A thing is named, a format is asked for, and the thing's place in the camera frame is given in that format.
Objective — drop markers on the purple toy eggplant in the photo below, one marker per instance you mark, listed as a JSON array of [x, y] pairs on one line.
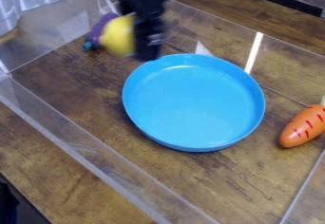
[[91, 42]]

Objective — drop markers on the clear acrylic enclosure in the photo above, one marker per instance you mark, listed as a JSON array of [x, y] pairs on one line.
[[83, 165]]

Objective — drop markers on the blue round plate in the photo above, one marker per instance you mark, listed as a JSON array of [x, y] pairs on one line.
[[193, 102]]

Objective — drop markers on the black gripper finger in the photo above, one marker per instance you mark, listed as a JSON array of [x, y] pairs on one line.
[[149, 37]]

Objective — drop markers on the yellow toy lemon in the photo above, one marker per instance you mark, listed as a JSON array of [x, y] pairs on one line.
[[118, 36]]

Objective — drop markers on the orange toy carrot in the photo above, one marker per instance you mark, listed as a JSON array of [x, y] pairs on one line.
[[304, 127]]

